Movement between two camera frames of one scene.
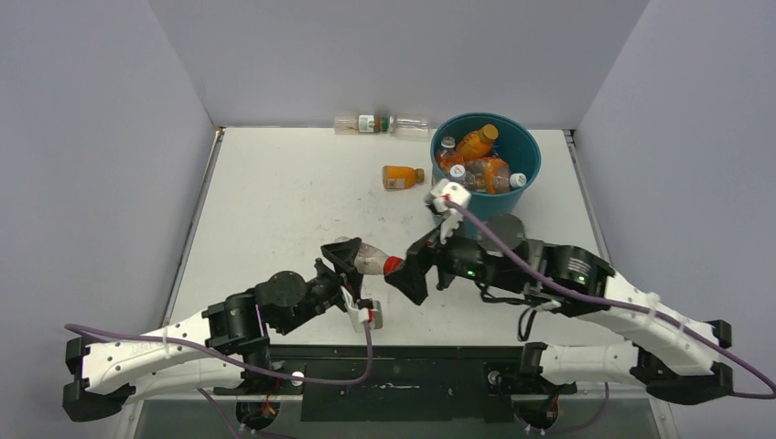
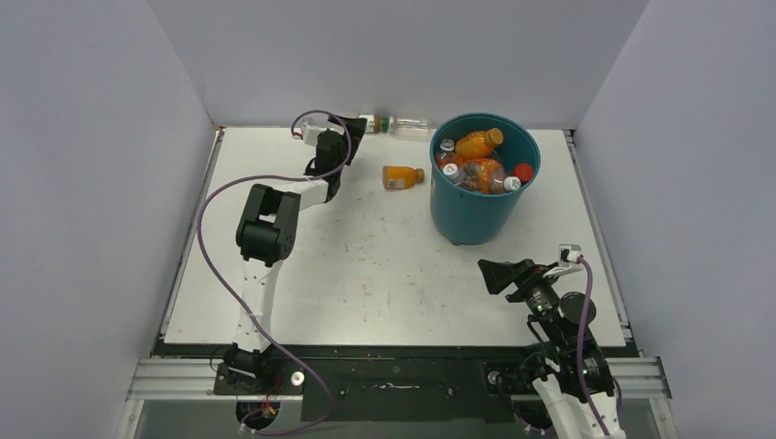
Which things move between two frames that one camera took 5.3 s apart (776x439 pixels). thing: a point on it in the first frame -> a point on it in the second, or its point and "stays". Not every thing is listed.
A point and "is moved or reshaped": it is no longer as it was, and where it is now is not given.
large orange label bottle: [498, 177] is moved or reshaped
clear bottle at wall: [408, 124] stays
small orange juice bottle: [477, 144] stays
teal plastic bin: [515, 139] stays
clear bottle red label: [371, 261] -> [524, 172]
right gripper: [418, 258] -> [524, 273]
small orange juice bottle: [402, 176] stays
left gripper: [342, 256] -> [355, 129]
